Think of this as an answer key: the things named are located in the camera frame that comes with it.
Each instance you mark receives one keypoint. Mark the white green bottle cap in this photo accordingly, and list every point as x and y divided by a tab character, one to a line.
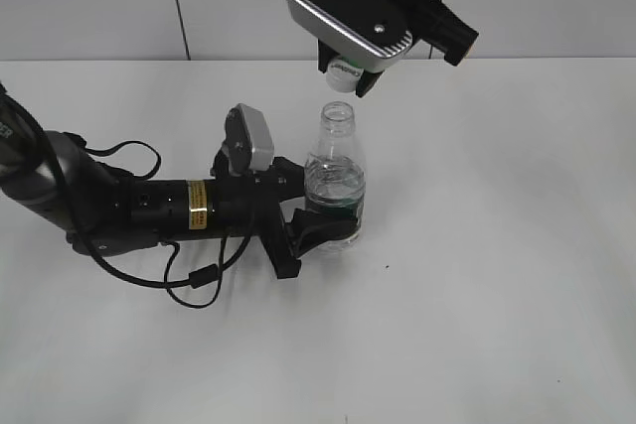
342	76

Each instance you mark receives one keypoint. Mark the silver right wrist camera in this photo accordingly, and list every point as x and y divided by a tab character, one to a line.
373	45

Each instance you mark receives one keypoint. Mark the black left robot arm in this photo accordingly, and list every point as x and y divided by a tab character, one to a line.
106	211

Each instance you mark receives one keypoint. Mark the clear Cestbon water bottle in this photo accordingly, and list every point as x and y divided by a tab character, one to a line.
335	171

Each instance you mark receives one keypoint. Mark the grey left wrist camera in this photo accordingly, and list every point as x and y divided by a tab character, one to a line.
248	140

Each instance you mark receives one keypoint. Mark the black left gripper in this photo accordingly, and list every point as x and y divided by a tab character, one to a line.
249	204

